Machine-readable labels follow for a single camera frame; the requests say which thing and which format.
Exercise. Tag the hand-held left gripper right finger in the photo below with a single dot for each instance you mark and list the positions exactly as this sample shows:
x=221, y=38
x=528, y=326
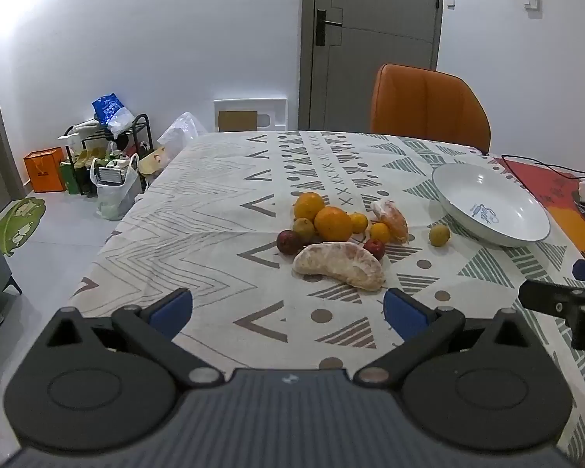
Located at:
x=403, y=313

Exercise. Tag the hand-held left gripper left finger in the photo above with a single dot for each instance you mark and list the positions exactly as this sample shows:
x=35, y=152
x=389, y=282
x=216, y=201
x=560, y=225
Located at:
x=170, y=311

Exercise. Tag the red plum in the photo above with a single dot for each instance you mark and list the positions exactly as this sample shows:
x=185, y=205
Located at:
x=374, y=248

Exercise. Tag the large peeled pomelo segment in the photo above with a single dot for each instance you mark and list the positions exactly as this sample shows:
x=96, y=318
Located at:
x=339, y=265

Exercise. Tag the yellow-green round fruit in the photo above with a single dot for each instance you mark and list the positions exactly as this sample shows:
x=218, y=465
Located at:
x=439, y=235

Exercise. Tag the small peeled pomelo segment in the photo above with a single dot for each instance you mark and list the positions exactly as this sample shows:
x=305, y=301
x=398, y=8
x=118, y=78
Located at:
x=394, y=220

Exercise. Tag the white plate with blue rim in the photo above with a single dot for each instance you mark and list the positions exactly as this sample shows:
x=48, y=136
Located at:
x=492, y=204

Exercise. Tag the patterned tablecloth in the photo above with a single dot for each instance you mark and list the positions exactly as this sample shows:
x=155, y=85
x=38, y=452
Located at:
x=200, y=234

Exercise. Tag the small tangerine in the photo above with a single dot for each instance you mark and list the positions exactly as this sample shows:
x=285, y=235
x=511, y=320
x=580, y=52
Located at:
x=359, y=222
x=380, y=232

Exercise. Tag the red and orange printed mat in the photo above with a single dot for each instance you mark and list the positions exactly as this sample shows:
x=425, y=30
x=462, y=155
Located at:
x=546, y=186

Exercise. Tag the large orange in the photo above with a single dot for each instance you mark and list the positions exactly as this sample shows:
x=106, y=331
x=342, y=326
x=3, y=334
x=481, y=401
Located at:
x=332, y=223

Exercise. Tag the white plastic bag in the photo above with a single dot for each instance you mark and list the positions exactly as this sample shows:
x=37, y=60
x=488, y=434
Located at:
x=117, y=197

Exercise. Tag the green-yellow round fruit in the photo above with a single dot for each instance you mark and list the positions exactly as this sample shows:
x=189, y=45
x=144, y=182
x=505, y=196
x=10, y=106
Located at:
x=302, y=226

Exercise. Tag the dark purple plum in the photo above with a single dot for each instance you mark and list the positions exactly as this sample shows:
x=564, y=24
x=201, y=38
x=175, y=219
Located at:
x=288, y=241

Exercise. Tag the medium orange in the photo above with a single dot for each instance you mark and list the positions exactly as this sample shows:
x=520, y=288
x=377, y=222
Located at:
x=308, y=204

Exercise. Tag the brown paper bag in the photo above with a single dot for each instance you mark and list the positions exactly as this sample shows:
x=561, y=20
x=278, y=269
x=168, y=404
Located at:
x=152, y=163

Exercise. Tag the green box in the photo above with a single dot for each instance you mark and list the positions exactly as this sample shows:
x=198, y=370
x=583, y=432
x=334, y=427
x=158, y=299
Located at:
x=70, y=178

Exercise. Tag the green floor mat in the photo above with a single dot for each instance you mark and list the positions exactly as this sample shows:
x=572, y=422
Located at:
x=17, y=224

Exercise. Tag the clear plastic bag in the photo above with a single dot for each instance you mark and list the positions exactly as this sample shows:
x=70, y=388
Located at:
x=183, y=134

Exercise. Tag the black shoe rack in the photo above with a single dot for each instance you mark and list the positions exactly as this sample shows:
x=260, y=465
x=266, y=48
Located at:
x=144, y=131

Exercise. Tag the orange box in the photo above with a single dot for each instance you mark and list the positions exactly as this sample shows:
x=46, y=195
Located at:
x=44, y=170

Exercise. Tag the brown cardboard piece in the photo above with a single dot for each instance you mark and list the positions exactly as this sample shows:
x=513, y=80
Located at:
x=238, y=122

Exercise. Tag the orange chair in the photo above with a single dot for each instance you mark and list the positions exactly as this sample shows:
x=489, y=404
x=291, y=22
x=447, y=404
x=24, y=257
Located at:
x=426, y=107

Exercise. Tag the blue plastic bag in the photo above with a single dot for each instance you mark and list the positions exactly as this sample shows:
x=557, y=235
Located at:
x=108, y=109

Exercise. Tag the white foam tray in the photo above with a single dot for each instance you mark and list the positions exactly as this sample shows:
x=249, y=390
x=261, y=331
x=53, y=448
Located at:
x=273, y=107

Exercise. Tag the grey door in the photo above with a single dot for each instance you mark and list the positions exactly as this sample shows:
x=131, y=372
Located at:
x=375, y=68

